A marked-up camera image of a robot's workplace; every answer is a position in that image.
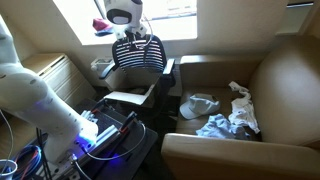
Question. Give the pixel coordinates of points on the aluminium robot base mount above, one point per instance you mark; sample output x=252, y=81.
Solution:
x=100, y=133

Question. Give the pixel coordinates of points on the white crumpled garment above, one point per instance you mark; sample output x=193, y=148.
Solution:
x=245, y=111

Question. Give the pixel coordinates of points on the red and blue cap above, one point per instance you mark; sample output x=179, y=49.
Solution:
x=100, y=25

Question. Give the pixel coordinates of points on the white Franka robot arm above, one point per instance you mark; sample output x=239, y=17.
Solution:
x=33, y=96

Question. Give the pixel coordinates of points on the light wooden drawer cabinet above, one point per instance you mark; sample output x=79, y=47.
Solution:
x=63, y=76

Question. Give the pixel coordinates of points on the blue striped shirt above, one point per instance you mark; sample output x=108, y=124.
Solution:
x=216, y=126

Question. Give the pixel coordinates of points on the black robot table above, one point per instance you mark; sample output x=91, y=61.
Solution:
x=133, y=146

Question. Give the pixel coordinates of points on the beige leather couch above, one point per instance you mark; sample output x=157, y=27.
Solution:
x=283, y=100

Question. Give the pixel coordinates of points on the white baseball cap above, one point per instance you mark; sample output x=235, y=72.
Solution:
x=198, y=106

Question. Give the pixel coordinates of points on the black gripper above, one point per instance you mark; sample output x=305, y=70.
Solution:
x=133, y=37

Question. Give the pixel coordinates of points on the open cardboard box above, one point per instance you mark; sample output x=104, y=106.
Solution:
x=128, y=97

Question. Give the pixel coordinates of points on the black slatted office chair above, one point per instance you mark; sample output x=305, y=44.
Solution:
x=140, y=60

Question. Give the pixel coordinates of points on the white paper cup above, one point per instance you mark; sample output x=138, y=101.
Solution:
x=7, y=170

